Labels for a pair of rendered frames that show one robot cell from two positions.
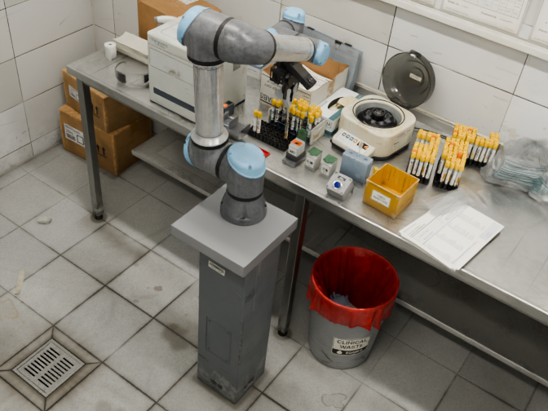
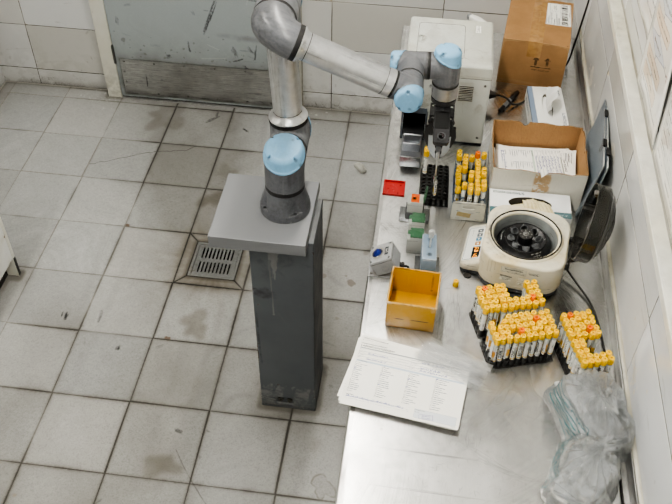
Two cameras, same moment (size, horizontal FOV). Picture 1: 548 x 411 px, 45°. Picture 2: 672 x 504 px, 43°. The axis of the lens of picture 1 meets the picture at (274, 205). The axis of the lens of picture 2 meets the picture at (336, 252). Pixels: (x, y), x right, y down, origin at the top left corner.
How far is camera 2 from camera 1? 197 cm
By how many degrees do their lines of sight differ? 46
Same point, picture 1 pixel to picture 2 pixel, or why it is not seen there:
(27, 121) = not seen: hidden behind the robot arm
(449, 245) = (374, 384)
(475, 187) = (518, 385)
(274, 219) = (289, 231)
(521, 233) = (466, 455)
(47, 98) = not seen: hidden behind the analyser
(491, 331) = not seen: outside the picture
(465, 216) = (442, 386)
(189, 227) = (234, 184)
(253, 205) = (273, 200)
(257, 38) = (274, 27)
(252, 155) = (284, 151)
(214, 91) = (273, 68)
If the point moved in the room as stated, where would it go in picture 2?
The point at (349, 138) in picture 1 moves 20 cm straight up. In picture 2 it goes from (478, 237) to (488, 185)
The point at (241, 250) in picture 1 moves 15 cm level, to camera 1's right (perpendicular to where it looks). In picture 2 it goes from (228, 226) to (245, 260)
